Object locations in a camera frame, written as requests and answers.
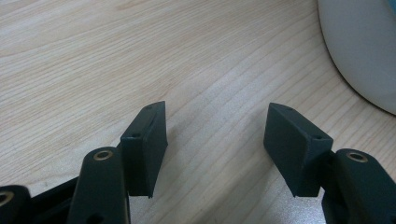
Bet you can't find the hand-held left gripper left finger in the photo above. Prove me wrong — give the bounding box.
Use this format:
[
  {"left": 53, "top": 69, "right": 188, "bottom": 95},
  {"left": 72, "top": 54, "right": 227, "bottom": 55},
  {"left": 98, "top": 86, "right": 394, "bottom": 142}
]
[{"left": 120, "top": 100, "right": 169, "bottom": 199}]

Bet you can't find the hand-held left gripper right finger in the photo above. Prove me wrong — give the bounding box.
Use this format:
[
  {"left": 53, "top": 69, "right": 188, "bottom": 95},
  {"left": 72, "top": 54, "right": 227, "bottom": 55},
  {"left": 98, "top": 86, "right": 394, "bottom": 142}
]
[{"left": 262, "top": 102, "right": 334, "bottom": 198}]

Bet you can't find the white round container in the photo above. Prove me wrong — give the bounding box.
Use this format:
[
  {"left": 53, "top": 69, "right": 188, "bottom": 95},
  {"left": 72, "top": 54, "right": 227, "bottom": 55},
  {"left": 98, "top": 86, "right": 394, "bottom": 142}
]
[{"left": 316, "top": 0, "right": 396, "bottom": 116}]

